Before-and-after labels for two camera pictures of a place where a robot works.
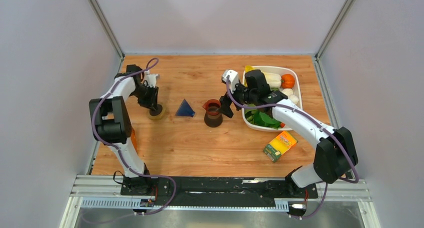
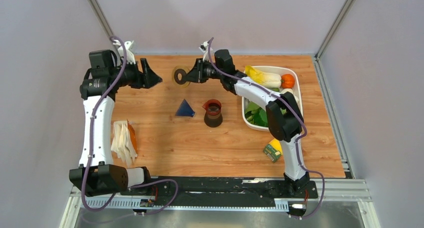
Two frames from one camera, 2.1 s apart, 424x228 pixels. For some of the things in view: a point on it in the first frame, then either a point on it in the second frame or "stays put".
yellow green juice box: [281, 143] stays put
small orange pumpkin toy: [287, 80] stays put
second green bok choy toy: [259, 117] stays put
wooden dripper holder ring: [155, 112] → [183, 73]
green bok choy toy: [288, 92] stays put
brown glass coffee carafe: [213, 118] stays put
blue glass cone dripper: [185, 110] stays put
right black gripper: [226, 101] → [196, 74]
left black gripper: [152, 101] → [147, 79]
